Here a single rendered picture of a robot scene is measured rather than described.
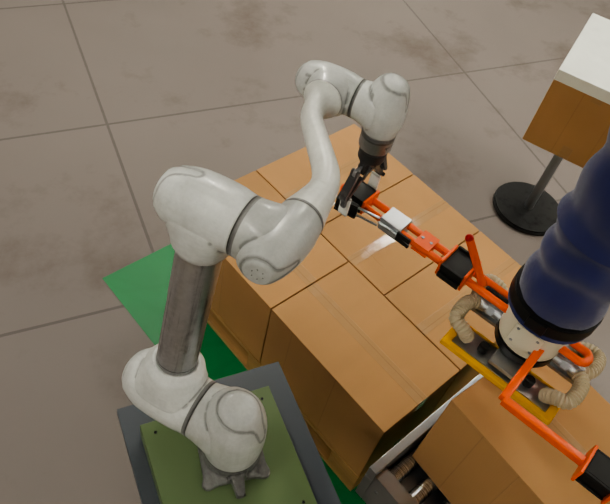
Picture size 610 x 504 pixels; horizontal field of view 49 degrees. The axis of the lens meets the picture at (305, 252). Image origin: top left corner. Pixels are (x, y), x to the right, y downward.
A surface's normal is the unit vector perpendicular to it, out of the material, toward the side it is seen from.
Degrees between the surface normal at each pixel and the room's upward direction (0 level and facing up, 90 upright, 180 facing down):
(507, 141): 0
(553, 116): 90
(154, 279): 0
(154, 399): 76
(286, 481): 1
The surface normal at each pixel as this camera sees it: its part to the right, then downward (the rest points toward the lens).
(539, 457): 0.15, -0.62
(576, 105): -0.50, 0.62
